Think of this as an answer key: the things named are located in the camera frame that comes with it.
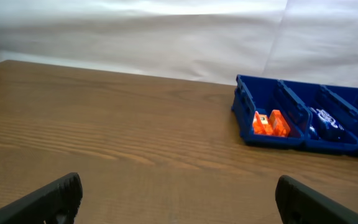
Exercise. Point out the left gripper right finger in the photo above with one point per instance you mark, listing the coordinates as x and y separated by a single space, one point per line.
309 205

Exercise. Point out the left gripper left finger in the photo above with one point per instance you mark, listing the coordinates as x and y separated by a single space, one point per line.
51 199

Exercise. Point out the blue candy pack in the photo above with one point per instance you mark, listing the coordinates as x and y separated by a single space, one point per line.
313 133
328 123

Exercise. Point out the orange candy box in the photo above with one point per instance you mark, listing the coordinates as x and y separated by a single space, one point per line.
280 124
261 124

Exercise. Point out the blue tray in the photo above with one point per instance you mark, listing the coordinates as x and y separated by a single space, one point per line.
266 93

